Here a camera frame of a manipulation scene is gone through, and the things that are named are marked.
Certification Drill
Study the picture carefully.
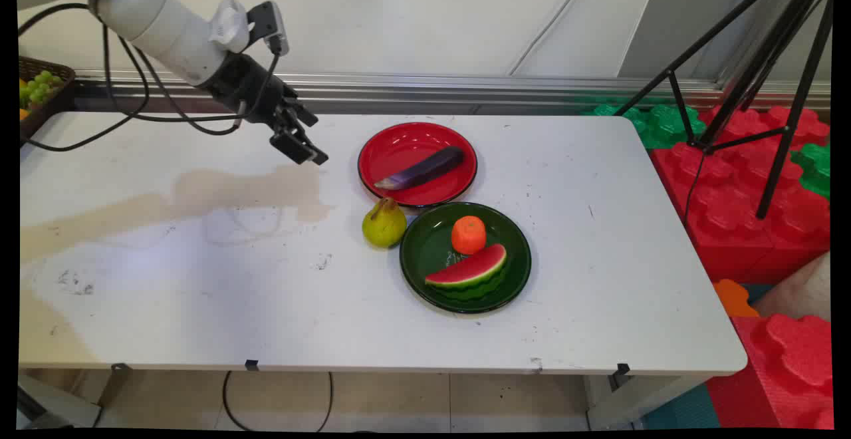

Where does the toy watermelon slice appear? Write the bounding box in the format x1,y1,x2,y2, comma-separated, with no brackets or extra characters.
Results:
424,243,509,291

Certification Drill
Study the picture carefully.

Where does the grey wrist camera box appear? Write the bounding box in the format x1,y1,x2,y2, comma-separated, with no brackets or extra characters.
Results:
247,1,291,58

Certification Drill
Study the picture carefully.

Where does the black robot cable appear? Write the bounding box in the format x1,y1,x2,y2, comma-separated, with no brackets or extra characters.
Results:
23,35,151,153
18,2,283,138

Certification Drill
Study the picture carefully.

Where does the dark wicker basket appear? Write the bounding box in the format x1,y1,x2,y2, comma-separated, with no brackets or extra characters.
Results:
18,56,76,142

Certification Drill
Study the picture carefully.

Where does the black floor cable loop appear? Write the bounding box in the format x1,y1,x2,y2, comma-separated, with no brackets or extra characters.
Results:
221,370,334,432

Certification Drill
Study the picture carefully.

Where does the red enamel plate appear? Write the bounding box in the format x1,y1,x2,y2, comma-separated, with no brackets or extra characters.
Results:
357,122,479,209

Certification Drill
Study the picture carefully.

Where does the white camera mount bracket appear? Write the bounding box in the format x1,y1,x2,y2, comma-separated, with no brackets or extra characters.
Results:
208,0,255,55

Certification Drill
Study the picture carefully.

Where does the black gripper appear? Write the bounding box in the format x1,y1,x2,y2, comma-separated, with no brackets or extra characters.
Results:
199,50,329,166

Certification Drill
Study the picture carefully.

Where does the aluminium wall rail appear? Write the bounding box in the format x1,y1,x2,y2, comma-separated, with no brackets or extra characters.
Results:
72,69,832,116

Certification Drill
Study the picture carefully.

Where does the green grape bunch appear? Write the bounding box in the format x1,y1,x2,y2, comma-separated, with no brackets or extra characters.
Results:
19,70,64,108

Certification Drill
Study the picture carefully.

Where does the green foam block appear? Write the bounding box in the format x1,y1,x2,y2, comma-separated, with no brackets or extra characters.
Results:
580,102,707,151
790,142,832,201

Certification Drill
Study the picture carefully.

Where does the orange toy tangerine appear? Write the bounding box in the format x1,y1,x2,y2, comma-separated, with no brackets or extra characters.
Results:
451,216,488,256

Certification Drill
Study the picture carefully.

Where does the beige padded object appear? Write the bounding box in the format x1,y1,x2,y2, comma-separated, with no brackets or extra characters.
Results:
753,251,832,324

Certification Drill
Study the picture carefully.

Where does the purple toy eggplant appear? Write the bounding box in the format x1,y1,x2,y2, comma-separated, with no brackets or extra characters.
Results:
374,146,466,192

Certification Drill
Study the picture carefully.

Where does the grey table leg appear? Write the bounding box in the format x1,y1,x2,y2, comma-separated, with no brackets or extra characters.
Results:
585,375,707,431
18,374,102,430

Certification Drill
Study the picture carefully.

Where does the orange foam piece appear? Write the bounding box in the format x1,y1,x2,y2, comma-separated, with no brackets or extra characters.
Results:
712,279,760,319

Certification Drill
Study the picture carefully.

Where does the green enamel plate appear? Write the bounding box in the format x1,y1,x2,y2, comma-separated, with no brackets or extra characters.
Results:
399,202,533,314

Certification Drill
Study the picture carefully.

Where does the yellow-green toy pear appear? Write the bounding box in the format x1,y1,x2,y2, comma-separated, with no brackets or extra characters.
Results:
362,197,408,249

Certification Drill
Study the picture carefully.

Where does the black tripod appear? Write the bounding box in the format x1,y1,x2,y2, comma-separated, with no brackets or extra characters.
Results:
612,0,836,221

